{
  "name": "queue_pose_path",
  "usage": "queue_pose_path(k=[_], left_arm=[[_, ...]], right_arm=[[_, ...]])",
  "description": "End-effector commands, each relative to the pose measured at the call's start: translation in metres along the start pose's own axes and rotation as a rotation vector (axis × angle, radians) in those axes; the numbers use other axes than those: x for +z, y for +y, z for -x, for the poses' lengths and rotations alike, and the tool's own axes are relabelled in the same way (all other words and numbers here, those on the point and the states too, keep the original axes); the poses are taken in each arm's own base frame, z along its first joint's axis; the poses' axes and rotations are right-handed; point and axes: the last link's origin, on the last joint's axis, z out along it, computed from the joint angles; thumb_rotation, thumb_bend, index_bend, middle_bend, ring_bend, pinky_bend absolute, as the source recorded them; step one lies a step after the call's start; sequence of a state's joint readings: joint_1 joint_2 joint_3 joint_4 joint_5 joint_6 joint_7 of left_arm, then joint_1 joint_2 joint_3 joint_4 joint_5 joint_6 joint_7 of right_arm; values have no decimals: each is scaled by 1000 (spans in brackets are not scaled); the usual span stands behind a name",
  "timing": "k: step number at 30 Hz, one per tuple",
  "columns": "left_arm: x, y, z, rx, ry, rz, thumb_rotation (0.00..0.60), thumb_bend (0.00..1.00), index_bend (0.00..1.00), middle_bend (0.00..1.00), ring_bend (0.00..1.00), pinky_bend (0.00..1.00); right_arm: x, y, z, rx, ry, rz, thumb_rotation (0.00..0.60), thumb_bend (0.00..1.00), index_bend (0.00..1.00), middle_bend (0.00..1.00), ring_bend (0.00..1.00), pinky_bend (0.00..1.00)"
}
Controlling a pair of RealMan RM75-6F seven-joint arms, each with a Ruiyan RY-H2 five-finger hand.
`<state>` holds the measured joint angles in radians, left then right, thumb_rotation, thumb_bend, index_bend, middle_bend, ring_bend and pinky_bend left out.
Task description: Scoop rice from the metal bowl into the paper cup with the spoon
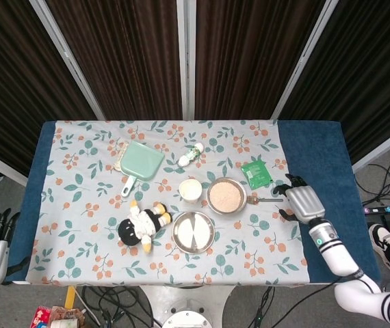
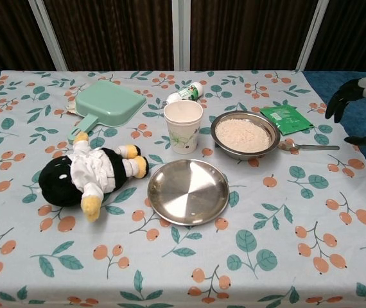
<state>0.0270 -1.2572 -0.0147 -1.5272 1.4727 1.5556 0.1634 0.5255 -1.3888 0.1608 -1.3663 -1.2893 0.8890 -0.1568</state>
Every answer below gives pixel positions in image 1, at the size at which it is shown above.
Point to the brown snack bag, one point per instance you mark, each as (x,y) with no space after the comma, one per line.
(66,314)

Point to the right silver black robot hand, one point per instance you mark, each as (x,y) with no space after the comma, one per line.
(306,203)

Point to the dark ribbed partition panel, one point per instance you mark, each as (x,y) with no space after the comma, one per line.
(369,78)
(10,85)
(249,58)
(123,58)

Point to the metal spoon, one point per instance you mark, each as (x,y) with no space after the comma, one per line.
(267,200)

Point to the metal bowl of grain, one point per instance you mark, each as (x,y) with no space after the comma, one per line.
(225,196)

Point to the mint green dustpan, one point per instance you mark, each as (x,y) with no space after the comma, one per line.
(142,160)

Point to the red snack packet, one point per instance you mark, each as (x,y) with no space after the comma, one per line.
(41,317)

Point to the yellow strip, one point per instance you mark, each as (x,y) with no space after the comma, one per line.
(70,297)

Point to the black white plush doll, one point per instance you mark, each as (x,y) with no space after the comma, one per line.
(143,223)

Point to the black white sneaker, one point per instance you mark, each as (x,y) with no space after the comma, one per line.
(379,241)

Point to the blue table cover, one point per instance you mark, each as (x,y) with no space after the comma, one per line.
(318,153)

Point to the black power strip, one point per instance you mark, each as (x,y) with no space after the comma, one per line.
(386,209)

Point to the steel plate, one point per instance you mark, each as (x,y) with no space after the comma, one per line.
(193,232)

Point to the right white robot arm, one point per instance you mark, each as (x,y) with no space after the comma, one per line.
(338,254)

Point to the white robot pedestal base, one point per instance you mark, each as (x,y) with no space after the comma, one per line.
(188,304)

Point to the floral tablecloth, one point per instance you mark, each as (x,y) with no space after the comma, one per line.
(89,259)

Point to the white paper cup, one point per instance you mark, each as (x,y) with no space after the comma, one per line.
(190,189)

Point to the small white green bottle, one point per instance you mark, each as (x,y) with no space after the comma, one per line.
(190,155)

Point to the green sachet packet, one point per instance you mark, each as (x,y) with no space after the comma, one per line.
(256,174)

